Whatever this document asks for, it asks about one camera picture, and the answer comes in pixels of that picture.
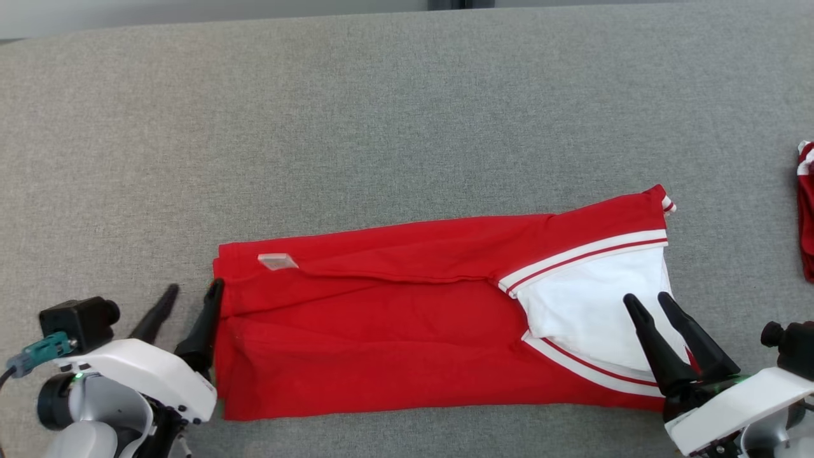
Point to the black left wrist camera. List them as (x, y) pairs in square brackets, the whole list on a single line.
[(76, 321)]

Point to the red white-striped garment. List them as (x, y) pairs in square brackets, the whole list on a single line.
[(807, 222), (381, 343)]

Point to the teal left camera connector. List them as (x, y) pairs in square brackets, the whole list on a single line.
[(44, 350)]

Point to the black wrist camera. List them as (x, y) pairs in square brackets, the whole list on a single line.
[(798, 350), (76, 321)]

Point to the grey metal partition post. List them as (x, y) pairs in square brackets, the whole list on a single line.
[(461, 4)]

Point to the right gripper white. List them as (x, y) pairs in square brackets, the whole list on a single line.
[(731, 410)]

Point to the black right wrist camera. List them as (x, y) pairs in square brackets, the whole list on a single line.
[(798, 350)]

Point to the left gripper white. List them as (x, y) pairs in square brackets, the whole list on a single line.
[(146, 369)]

